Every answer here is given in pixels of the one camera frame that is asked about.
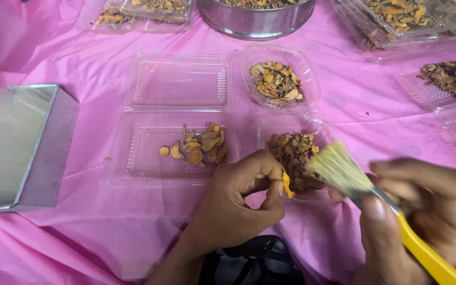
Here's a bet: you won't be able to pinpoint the large clear rectangular clamshell container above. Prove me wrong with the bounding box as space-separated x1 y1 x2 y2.
101 53 237 188

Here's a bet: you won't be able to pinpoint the clear plastic container with turmeric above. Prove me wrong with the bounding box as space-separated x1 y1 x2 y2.
77 0 198 35

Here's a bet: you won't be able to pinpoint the turmeric slices in steel bowl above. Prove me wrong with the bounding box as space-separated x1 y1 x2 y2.
216 0 305 10

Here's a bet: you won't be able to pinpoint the stacked clear containers with turmeric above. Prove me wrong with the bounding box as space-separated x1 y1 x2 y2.
330 0 456 53

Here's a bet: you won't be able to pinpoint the brown dried turmeric heap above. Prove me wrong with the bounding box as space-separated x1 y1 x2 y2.
419 58 456 101

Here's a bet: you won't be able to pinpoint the orange dried turmeric slice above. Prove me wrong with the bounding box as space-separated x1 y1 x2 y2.
281 170 296 199

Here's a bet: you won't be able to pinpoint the person's left hand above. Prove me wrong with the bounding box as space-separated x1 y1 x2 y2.
189 149 288 255

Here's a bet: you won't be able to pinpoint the yellow handled bristle brush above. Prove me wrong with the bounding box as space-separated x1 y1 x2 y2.
308 140 456 285

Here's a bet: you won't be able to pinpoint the black bag with straps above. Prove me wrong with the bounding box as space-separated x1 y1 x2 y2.
197 235 306 285

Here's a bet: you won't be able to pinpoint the pink plastic tablecloth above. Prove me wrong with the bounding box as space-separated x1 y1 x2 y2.
0 0 456 285

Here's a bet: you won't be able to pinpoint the small heap of turmeric slices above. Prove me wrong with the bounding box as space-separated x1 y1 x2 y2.
158 122 229 169

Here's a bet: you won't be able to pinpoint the person's right hand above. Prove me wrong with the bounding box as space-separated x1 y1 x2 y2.
328 158 456 285

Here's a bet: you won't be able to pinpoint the small clear rounded clamshell container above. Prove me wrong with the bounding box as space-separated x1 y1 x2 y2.
241 43 336 205

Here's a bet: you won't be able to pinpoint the clear ribbed plastic container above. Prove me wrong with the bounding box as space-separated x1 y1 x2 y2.
397 53 456 112

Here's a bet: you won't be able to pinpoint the rectangular metal tin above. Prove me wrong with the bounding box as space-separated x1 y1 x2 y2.
0 83 81 213

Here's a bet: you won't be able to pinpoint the round steel bowl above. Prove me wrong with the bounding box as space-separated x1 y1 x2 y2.
198 0 317 41

